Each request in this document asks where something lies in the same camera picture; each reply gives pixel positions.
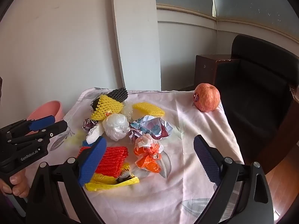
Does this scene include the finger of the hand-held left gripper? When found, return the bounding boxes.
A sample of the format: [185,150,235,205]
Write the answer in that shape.
[7,121,68,146]
[0,115,56,138]

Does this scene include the floral pink cloth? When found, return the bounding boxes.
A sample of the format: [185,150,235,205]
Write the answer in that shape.
[24,87,244,224]

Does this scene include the black foam fruit net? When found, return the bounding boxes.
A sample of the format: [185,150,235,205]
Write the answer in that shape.
[109,88,128,103]

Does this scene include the black leather chair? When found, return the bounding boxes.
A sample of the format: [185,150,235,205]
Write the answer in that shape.
[215,34,299,175]

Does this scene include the red foam fruit net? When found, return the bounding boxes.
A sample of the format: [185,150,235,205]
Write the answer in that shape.
[77,146,129,177]

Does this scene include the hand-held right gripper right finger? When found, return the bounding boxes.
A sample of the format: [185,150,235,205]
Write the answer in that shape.
[193,135,274,224]

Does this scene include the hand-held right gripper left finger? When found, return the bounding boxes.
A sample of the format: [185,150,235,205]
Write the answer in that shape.
[27,136,107,224]

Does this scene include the yellow plastic bag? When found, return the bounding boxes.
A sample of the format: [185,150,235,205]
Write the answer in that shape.
[84,163,140,191]

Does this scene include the red apple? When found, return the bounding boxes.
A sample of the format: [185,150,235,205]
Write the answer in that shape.
[194,83,221,112]

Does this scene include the orange plastic bag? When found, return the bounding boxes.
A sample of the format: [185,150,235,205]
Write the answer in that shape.
[134,135,164,173]

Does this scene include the clear plastic bag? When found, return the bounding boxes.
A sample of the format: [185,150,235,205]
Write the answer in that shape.
[121,101,134,120]

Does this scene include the white plastic bag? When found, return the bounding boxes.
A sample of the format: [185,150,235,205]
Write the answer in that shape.
[102,113,130,141]

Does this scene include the window blind cord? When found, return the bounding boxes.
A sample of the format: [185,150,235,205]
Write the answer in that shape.
[212,0,218,54]

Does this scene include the silver snack wrapper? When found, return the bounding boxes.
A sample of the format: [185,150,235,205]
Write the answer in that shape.
[129,115,173,143]

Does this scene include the pink plastic basin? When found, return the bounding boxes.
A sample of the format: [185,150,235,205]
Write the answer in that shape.
[26,100,64,136]

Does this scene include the bulging yellow foam fruit net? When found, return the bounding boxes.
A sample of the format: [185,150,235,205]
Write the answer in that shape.
[91,95,124,121]

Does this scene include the white foam sheet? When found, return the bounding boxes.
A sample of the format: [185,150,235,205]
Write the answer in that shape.
[86,124,105,145]

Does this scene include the dark brown wooden cabinet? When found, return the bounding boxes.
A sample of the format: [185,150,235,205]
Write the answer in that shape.
[194,54,239,91]

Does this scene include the person's left hand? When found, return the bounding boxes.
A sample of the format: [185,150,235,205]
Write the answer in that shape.
[0,169,30,197]

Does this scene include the printed paper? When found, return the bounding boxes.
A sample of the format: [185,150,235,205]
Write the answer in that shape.
[83,118,100,131]

